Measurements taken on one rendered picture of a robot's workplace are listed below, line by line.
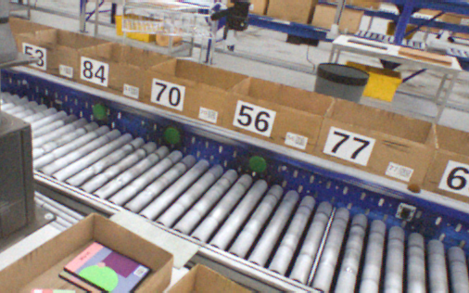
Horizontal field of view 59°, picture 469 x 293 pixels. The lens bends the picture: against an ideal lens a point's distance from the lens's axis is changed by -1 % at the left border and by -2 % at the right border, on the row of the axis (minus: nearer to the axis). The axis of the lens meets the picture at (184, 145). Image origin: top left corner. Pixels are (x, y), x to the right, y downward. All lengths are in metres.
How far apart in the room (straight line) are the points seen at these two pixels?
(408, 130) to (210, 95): 0.82
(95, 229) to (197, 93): 0.79
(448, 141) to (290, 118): 0.65
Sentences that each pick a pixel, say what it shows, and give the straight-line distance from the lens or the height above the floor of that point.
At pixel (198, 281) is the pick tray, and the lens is 1.12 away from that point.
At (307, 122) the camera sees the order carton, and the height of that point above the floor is 1.01.
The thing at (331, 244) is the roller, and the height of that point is 0.75.
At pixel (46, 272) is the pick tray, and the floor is 0.76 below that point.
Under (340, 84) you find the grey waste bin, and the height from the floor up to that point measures 0.55.
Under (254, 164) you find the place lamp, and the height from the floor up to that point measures 0.81.
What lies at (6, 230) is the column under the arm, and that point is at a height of 0.78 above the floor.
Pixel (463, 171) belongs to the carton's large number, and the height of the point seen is 1.00.
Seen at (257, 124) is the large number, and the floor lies 0.95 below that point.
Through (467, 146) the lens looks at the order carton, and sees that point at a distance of 1.96.
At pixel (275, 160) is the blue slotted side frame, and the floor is 0.83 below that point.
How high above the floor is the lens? 1.57
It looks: 26 degrees down
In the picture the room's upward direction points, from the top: 8 degrees clockwise
